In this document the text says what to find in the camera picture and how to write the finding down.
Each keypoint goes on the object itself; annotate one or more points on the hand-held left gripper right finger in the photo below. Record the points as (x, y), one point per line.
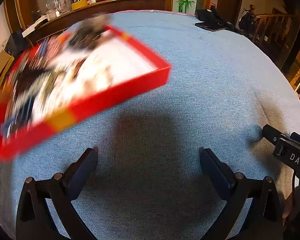
(216, 170)

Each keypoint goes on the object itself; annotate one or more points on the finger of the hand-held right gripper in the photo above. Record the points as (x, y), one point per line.
(270, 132)

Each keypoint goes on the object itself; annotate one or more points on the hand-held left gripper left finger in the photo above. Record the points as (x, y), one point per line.
(83, 170)

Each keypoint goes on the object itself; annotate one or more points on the red shallow box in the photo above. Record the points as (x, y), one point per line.
(120, 97)

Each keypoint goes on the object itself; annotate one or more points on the wooden stair railing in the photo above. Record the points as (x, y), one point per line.
(275, 27)

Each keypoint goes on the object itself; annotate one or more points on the black bag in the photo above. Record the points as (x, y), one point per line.
(211, 20)

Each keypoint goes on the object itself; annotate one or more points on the grey organza scrunchie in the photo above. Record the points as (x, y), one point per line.
(92, 27)

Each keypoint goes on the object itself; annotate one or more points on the white flat box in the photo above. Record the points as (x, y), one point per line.
(33, 28)

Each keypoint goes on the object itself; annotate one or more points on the glass jar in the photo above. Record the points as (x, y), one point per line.
(51, 14)

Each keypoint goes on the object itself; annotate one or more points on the wooden counter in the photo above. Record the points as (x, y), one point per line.
(102, 10)

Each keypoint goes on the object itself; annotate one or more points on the yellow round container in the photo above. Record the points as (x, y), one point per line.
(79, 4)

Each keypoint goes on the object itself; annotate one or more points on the glass pitcher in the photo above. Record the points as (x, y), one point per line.
(63, 3)

